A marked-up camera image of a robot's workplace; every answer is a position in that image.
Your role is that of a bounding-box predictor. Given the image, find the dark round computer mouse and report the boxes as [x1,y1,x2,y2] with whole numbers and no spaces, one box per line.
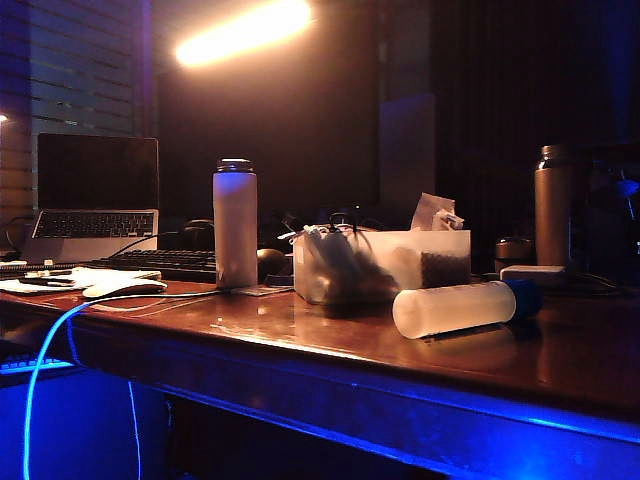
[256,247,291,284]

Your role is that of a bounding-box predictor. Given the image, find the white cable plug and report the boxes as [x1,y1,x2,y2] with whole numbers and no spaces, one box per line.
[277,223,324,246]

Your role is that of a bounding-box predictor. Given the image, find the glowing bar lamp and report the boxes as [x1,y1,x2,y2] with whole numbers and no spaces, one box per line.
[174,0,314,69]

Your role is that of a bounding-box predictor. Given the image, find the bronze metal thermos bottle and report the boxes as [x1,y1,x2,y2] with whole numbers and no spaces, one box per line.
[533,143,576,267]

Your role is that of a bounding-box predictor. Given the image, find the window blinds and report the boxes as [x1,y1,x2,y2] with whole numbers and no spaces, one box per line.
[0,0,151,211]

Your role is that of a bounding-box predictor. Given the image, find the flat card under bottle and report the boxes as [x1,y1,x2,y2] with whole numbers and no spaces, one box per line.
[230,283,294,297]

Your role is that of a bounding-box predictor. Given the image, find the black computer keyboard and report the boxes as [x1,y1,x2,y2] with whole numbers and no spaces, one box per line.
[82,248,219,284]

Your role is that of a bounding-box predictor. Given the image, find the black looped cord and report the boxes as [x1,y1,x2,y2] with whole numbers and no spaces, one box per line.
[328,211,359,234]

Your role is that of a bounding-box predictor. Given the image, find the dark cable bundle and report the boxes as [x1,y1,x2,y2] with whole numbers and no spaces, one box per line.
[319,234,401,320]

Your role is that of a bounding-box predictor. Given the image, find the small metal jar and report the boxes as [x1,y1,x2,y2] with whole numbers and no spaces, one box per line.
[494,235,535,274]

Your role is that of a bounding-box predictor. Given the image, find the white power adapter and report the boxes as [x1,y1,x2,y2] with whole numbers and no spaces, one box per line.
[499,264,569,287]

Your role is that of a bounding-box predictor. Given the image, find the backlit keyboard under desk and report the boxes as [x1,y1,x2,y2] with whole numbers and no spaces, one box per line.
[0,352,76,376]

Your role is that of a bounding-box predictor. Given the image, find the black cable by adapter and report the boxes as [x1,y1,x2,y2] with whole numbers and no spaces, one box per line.
[564,272,626,297]

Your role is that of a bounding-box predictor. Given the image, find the translucent plastic storage box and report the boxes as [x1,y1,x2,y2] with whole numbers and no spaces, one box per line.
[292,228,473,306]

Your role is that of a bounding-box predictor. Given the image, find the black laptop cable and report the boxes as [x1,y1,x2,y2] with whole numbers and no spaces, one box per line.
[107,230,186,259]

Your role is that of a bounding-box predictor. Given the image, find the white glue bottle blue cap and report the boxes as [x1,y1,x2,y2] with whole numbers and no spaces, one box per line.
[392,278,545,340]

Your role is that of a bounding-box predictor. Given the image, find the thick white cable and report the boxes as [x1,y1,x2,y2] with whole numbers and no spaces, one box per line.
[22,288,221,480]

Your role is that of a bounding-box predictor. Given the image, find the white paper sheets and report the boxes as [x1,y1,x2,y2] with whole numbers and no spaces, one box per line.
[0,265,164,295]

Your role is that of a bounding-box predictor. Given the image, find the dark desktop appliance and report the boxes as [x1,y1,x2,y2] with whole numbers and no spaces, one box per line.
[572,144,640,281]

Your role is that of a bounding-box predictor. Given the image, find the black headphones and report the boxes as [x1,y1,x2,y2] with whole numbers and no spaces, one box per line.
[182,218,216,251]

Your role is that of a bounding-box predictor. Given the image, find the thin white cable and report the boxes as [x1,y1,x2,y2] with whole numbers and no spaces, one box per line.
[127,379,144,480]

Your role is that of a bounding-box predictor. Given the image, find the white water bottle dark lid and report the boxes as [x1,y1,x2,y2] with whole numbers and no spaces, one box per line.
[212,157,259,290]

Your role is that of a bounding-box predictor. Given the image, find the silver laptop with black screen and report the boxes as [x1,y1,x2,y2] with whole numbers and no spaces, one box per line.
[20,132,160,264]

